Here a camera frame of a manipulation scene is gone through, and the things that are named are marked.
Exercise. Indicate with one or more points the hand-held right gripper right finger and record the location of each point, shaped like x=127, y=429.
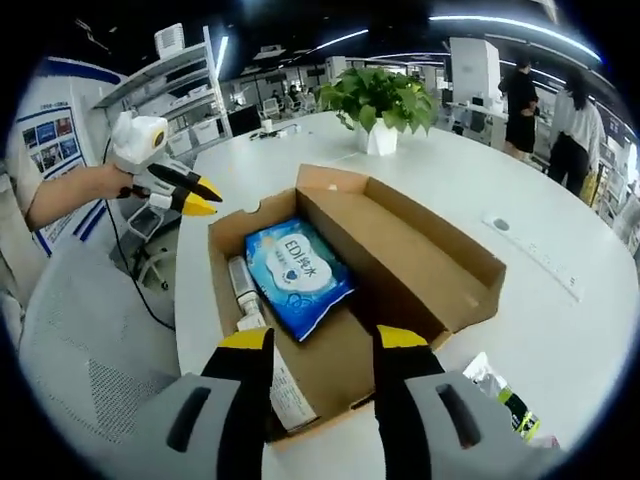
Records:
x=405, y=425

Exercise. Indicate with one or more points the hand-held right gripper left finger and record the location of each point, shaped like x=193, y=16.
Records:
x=240, y=415

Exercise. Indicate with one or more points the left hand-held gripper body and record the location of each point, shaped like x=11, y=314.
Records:
x=137, y=142

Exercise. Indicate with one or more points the black green soft pouch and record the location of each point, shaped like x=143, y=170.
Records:
x=510, y=400

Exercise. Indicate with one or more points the blue wet wipes pack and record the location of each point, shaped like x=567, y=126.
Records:
x=300, y=275

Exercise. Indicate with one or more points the brown cardboard shoe box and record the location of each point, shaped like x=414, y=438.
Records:
x=400, y=250

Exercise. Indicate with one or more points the white ribbed box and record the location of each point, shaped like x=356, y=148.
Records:
x=169, y=41

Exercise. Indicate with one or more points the person's left hand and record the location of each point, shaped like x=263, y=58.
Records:
x=122, y=182

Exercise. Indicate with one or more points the white metal shelf rack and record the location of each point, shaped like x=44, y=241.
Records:
x=180, y=100

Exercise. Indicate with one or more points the white chair base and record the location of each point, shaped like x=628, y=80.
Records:
x=150, y=250

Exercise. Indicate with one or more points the black computer monitor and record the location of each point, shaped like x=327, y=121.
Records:
x=243, y=120

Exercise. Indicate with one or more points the white cup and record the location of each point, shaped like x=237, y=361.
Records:
x=267, y=126

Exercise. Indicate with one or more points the person's light shirt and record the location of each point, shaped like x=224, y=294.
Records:
x=15, y=210

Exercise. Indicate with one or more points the grey mesh office chair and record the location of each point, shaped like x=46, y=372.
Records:
x=85, y=350

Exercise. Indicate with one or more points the potted green plant white pot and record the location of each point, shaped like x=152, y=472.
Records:
x=380, y=100

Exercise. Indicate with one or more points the round table grommet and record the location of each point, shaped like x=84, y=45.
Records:
x=501, y=224

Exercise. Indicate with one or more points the white square pillar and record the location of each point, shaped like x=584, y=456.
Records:
x=472, y=70

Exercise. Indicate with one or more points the long ceiling light strip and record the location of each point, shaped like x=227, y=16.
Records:
x=515, y=27

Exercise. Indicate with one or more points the wall poster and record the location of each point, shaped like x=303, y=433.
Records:
x=50, y=145

